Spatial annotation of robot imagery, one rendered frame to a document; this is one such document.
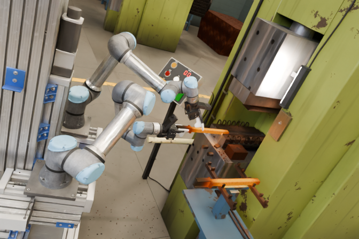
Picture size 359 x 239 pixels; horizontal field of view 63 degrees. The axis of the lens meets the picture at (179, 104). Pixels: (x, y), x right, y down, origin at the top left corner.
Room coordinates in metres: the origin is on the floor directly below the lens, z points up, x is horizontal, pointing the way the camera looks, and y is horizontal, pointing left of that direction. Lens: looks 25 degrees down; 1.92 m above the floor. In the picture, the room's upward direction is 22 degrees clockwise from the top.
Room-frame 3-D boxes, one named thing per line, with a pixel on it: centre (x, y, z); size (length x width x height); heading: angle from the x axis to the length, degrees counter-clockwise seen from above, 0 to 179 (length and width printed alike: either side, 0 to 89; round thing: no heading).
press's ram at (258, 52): (1.91, -0.52, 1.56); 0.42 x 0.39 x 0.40; 123
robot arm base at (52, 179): (1.06, 0.42, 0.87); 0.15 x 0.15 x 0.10
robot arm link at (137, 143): (1.51, 0.16, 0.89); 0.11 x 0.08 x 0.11; 73
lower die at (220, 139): (1.95, -0.50, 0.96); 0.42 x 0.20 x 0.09; 123
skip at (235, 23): (9.02, -0.60, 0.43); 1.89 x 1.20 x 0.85; 34
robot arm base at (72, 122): (1.52, 0.58, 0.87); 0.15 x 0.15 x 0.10
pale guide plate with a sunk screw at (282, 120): (1.64, -0.60, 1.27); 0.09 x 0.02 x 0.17; 33
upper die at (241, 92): (1.95, -0.50, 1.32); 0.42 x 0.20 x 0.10; 123
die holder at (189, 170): (1.91, -0.54, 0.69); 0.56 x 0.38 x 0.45; 123
